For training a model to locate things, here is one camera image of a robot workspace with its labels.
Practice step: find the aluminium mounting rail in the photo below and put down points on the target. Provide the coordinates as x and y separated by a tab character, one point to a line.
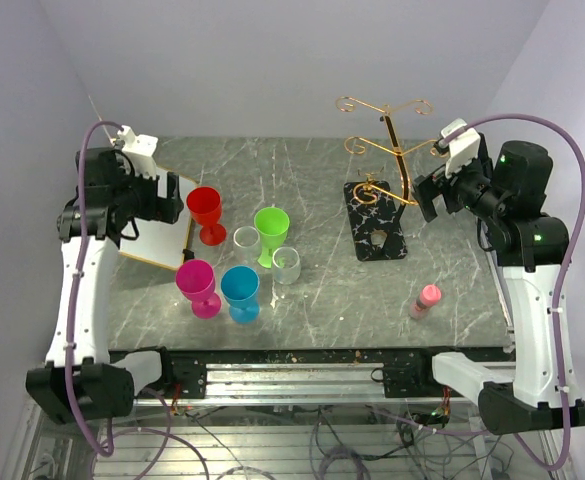
323	383

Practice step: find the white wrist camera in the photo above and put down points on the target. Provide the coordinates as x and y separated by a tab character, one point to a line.
139	149
462	144

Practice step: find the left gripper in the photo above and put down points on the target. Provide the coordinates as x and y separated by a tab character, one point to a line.
159	208

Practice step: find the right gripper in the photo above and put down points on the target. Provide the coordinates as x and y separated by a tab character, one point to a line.
429	186

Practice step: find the gold wine glass rack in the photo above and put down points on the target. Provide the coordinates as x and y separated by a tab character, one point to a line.
368	192

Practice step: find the blue wine glass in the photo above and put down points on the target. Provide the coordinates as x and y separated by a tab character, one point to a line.
240	287

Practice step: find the black marbled rack base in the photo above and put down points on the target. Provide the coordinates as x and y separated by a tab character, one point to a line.
376	231

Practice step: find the pink small bottle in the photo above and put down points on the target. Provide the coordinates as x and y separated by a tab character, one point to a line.
429	296

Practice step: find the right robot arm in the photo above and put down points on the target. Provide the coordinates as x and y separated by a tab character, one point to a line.
507	196

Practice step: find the clear glass front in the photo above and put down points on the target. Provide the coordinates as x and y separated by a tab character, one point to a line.
286	265

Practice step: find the white board gold frame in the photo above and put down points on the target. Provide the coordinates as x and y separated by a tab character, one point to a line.
159	243

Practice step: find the clear glass rear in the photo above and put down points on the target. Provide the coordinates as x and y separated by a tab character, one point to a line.
247	245

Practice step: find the magenta wine glass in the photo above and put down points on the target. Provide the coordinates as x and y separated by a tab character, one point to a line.
196	281

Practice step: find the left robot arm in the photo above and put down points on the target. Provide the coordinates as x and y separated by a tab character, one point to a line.
78	375

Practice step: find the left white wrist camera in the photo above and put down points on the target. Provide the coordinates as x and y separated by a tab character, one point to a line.
139	149

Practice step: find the red wine glass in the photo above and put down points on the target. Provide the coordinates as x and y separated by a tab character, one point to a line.
205	206

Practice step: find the green wine glass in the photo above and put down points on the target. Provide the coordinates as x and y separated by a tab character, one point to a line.
272	224

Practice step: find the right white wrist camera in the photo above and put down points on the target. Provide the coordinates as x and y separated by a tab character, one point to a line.
462	144

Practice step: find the clear glass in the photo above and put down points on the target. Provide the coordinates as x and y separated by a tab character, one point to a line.
247	245
286	265

